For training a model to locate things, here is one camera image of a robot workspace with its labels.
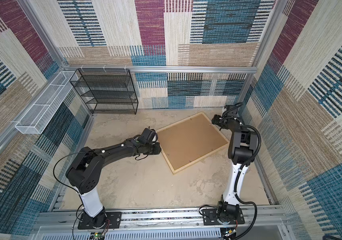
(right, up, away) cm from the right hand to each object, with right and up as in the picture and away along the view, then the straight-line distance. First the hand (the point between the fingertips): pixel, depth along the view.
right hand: (216, 121), depth 106 cm
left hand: (-38, -16, -13) cm, 43 cm away
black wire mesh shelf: (-79, +22, +3) cm, 82 cm away
